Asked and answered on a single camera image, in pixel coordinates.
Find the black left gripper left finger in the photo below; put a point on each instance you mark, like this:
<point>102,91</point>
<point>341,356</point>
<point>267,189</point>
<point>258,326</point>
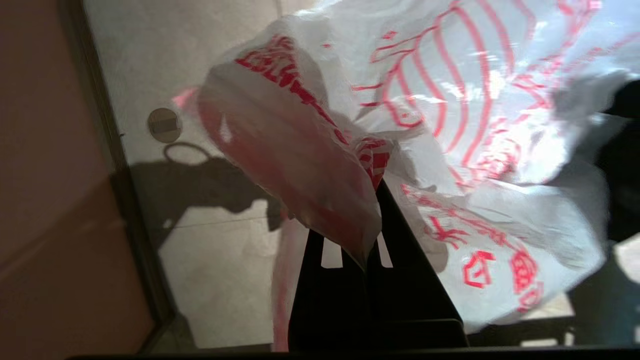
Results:
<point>325,300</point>

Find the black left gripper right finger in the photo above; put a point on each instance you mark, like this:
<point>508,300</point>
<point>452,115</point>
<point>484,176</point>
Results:
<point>410,300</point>

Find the white red-printed plastic bag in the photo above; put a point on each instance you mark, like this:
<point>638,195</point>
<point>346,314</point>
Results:
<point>425,75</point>

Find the round metal floor plate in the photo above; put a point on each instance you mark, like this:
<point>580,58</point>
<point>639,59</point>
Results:
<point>164,125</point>

